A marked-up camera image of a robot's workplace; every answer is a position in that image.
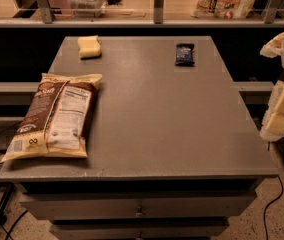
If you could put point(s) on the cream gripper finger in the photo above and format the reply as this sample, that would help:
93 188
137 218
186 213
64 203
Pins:
273 121
274 47

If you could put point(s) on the dark blue rxbar wrapper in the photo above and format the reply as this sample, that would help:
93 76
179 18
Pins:
184 54

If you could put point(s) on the brown chip bag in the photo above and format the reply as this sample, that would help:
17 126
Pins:
54 125

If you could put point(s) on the grey drawer cabinet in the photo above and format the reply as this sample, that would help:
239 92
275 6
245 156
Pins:
157 128

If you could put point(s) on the upper drawer with knob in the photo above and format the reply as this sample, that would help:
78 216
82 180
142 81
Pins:
56 207

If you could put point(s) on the yellow sponge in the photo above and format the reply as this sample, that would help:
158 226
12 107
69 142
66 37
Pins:
89 47

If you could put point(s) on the clear plastic container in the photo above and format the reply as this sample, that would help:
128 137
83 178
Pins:
86 8

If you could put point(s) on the lower drawer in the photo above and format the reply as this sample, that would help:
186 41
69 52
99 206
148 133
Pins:
139 230

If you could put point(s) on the grey metal shelf rail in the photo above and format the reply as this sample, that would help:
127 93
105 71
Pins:
139 23

